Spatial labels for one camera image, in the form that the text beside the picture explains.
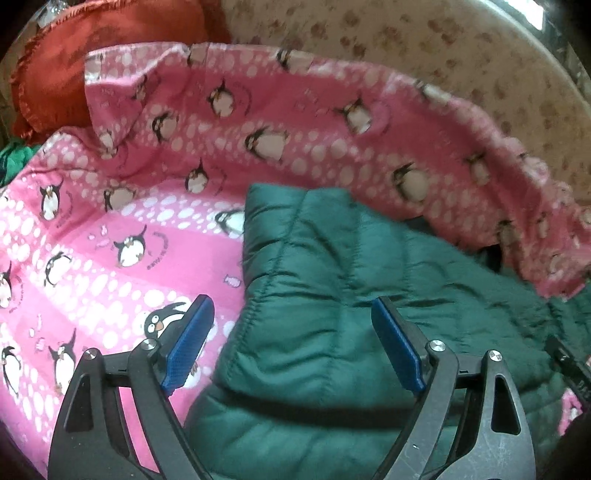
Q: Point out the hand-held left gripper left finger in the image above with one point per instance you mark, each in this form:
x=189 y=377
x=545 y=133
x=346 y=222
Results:
x=184 y=350

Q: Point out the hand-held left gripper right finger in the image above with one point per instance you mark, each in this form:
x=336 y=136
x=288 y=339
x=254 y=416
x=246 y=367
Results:
x=397 y=346

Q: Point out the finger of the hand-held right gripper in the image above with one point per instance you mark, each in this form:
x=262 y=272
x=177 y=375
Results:
x=570 y=364

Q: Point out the green puffer jacket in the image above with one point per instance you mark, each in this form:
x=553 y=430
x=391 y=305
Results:
x=323 y=277

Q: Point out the pink penguin print blanket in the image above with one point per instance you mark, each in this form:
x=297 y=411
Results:
x=138 y=207

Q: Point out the green cloth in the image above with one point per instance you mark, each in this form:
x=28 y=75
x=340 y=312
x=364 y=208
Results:
x=14 y=161

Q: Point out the red frilled cushion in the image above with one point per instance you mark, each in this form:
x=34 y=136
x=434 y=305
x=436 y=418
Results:
x=92 y=46

